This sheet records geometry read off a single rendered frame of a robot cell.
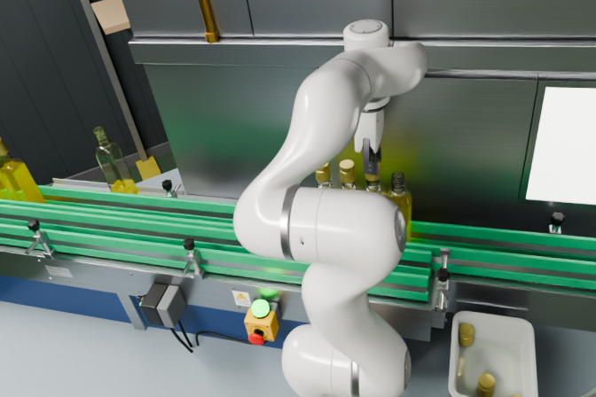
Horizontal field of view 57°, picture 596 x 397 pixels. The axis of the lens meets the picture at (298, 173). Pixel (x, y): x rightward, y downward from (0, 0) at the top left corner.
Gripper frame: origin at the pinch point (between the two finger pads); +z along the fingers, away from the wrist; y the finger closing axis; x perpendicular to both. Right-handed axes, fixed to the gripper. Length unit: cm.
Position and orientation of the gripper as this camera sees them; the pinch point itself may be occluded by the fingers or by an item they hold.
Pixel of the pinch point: (372, 160)
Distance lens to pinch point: 122.7
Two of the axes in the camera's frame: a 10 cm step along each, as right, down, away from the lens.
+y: -2.7, 6.3, -7.3
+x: 9.5, 0.8, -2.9
